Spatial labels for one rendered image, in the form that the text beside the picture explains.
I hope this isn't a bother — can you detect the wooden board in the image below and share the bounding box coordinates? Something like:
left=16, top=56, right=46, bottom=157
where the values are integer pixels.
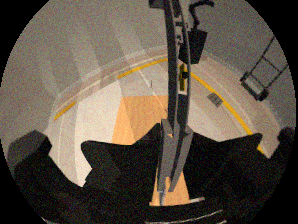
left=112, top=95, right=190, bottom=206

